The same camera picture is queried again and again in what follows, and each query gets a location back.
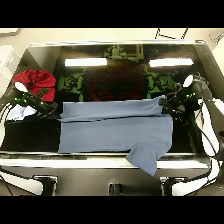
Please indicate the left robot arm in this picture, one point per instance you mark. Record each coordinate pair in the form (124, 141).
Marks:
(28, 97)

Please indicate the silver frame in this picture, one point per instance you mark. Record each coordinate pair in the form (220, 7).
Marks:
(83, 162)

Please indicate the red garment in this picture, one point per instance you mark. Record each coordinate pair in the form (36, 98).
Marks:
(36, 81)

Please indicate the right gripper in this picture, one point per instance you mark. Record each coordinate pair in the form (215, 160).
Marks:
(169, 105)

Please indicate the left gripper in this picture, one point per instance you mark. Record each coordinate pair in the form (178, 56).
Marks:
(49, 107)

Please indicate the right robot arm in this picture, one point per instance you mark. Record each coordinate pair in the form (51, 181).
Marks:
(200, 96)

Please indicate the pale blue garment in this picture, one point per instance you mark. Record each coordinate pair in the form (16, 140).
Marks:
(20, 112)

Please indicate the blue shirt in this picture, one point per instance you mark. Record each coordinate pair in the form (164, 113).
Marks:
(113, 131)

